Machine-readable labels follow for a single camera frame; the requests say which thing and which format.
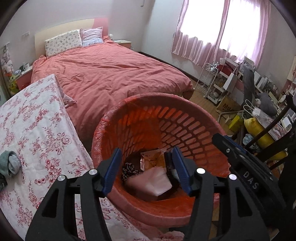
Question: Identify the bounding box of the yellow bag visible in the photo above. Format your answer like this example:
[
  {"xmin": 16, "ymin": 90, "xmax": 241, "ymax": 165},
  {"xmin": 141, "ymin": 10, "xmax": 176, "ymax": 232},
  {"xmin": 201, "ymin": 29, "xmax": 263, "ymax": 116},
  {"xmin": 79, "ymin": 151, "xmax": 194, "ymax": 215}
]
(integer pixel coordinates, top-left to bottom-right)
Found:
[{"xmin": 244, "ymin": 116, "xmax": 287, "ymax": 162}]

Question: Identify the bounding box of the coral bed duvet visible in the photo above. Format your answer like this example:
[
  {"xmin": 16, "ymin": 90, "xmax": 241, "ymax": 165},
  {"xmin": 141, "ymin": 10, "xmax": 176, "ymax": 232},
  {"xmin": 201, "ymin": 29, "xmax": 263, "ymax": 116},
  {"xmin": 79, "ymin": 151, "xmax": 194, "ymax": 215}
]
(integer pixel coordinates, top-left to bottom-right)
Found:
[{"xmin": 31, "ymin": 37, "xmax": 194, "ymax": 148}]

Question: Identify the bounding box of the floral tablecloth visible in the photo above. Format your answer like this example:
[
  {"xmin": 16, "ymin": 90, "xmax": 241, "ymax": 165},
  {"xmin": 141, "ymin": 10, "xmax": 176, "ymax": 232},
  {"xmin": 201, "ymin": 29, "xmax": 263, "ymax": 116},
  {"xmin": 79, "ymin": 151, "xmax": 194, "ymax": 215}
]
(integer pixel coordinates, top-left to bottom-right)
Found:
[{"xmin": 0, "ymin": 74, "xmax": 183, "ymax": 241}]

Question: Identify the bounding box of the red laundry basket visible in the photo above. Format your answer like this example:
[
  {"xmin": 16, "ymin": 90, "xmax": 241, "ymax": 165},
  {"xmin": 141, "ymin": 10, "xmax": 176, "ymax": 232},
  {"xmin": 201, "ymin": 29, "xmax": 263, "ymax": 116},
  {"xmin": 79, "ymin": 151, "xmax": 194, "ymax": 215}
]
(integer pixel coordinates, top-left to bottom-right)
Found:
[{"xmin": 91, "ymin": 93, "xmax": 229, "ymax": 227}]

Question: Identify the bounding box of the right nightstand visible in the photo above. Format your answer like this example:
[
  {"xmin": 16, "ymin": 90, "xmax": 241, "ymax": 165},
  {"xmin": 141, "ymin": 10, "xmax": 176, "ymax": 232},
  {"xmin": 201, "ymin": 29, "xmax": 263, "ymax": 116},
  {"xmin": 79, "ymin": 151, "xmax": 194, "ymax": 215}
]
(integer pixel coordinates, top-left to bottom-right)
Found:
[{"xmin": 114, "ymin": 40, "xmax": 132, "ymax": 49}]

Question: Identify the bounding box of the pink striped pillow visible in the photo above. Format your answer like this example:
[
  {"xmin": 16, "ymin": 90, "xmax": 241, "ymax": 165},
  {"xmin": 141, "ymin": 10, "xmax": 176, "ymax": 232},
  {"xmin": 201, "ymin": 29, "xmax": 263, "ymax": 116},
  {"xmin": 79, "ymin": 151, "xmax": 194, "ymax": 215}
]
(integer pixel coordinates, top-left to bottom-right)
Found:
[{"xmin": 80, "ymin": 27, "xmax": 103, "ymax": 47}]

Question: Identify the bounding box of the pink trash wrapper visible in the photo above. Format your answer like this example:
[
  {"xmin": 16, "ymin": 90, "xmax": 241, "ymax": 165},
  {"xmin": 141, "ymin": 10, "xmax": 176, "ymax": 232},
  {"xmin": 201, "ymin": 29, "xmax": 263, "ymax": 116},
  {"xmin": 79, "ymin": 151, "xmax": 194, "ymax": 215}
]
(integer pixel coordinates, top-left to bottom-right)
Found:
[{"xmin": 125, "ymin": 167, "xmax": 172, "ymax": 197}]

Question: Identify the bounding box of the floral white pillow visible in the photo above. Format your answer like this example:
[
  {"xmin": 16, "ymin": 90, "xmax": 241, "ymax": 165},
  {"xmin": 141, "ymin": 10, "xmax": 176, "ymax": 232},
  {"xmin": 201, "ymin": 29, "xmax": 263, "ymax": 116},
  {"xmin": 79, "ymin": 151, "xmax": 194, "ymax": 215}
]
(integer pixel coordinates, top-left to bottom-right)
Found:
[{"xmin": 45, "ymin": 30, "xmax": 82, "ymax": 58}]

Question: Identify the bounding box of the pink left nightstand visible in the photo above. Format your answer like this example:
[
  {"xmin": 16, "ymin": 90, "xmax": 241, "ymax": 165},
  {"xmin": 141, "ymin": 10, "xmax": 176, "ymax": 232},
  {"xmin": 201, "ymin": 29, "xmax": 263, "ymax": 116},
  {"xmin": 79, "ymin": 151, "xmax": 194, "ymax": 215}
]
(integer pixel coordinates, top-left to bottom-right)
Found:
[{"xmin": 16, "ymin": 66, "xmax": 33, "ymax": 90}]

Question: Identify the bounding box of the plush toy stack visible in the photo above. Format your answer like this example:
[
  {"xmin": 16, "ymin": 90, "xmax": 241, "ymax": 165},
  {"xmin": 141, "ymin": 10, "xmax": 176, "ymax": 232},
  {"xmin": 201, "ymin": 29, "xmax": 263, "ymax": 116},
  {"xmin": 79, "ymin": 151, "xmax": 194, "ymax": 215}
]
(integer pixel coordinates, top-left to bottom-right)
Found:
[{"xmin": 1, "ymin": 44, "xmax": 18, "ymax": 96}]

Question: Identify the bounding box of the grey green sock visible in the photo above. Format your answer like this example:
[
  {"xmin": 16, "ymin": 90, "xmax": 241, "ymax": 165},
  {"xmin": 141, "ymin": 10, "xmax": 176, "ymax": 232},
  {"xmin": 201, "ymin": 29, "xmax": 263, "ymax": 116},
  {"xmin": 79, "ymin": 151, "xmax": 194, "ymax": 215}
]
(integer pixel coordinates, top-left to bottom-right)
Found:
[{"xmin": 0, "ymin": 151, "xmax": 21, "ymax": 178}]

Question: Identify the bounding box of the cardboard box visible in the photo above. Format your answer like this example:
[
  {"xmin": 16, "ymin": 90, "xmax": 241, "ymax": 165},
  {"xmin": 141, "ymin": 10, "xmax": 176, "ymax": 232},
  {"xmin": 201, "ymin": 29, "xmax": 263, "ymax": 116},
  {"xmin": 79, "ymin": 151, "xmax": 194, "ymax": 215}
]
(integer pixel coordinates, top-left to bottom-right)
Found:
[{"xmin": 216, "ymin": 96, "xmax": 241, "ymax": 113}]

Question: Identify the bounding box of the pink curtain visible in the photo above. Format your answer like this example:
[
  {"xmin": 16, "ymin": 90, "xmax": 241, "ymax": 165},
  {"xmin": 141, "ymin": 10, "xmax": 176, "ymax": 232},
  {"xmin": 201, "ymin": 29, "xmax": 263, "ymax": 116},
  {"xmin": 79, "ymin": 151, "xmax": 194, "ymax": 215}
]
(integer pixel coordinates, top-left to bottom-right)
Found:
[{"xmin": 171, "ymin": 1, "xmax": 271, "ymax": 66}]

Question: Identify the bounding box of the white wire shelf rack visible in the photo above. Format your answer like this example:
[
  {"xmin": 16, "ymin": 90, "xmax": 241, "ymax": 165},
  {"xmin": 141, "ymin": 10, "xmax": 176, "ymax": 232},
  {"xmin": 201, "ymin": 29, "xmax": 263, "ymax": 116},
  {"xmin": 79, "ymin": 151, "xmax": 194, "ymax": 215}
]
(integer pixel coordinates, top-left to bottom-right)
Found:
[{"xmin": 194, "ymin": 59, "xmax": 234, "ymax": 105}]

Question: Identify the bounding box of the beige pink headboard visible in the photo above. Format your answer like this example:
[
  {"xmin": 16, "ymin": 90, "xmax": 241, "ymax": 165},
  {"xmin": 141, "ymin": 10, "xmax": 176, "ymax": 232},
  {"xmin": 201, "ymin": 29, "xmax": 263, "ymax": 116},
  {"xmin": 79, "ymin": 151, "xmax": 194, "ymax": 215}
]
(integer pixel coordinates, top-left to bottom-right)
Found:
[{"xmin": 35, "ymin": 18, "xmax": 108, "ymax": 59}]

